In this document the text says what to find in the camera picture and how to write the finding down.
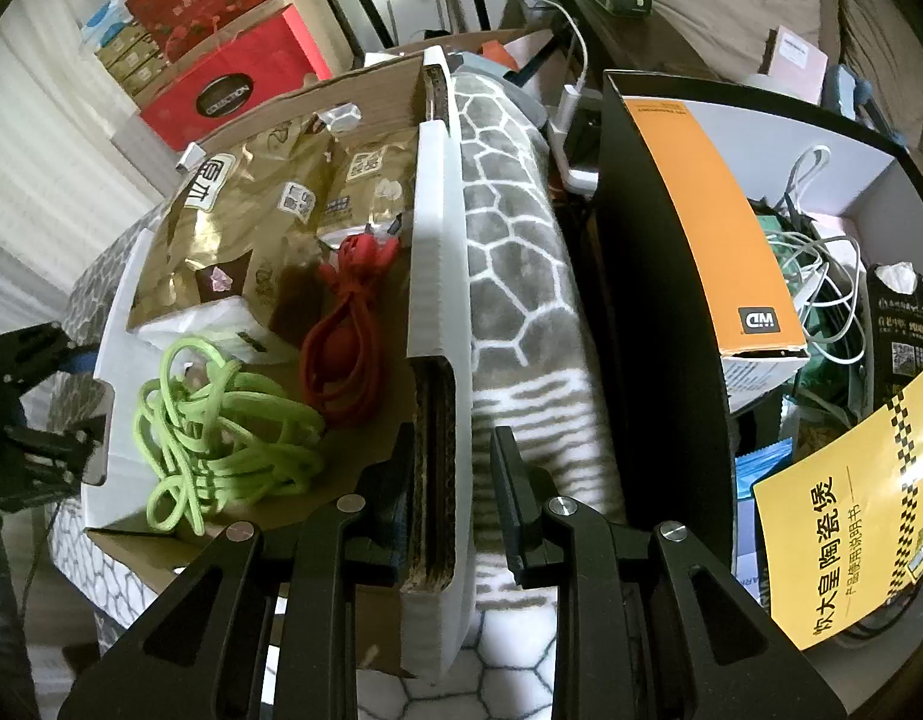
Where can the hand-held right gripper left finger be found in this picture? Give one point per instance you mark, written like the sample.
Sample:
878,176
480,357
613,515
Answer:
390,517

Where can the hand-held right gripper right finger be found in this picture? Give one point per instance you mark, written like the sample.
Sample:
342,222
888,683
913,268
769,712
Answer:
510,502

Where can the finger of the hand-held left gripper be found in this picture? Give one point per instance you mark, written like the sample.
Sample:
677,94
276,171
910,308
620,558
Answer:
75,360
41,457

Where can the blue white wipes packet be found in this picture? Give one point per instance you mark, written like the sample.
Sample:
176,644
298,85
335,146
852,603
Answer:
199,326

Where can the large gold box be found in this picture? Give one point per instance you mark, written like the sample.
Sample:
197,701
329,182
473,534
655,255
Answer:
229,240

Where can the white cardboard box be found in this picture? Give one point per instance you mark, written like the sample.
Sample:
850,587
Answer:
439,240

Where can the white curtain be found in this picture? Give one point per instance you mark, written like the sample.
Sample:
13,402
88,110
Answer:
49,150

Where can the black storage bin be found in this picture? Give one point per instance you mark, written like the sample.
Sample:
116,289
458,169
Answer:
641,315

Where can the blue plastic packet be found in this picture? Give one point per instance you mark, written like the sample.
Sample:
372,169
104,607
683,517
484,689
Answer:
761,469

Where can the flat gold box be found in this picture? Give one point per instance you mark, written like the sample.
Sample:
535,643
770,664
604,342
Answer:
122,37
145,76
134,56

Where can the yellow booklet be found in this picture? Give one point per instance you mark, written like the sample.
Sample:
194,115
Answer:
844,525

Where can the blue white tissue pack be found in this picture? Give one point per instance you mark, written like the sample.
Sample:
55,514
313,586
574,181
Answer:
101,19

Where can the orange box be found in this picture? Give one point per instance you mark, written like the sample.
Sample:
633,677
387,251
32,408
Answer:
701,202

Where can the black carton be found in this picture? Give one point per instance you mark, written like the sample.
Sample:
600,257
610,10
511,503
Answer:
900,330

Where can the pink box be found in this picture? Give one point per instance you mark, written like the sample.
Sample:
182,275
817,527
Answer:
795,60

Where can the blue toy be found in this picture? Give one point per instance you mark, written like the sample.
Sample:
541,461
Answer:
851,90

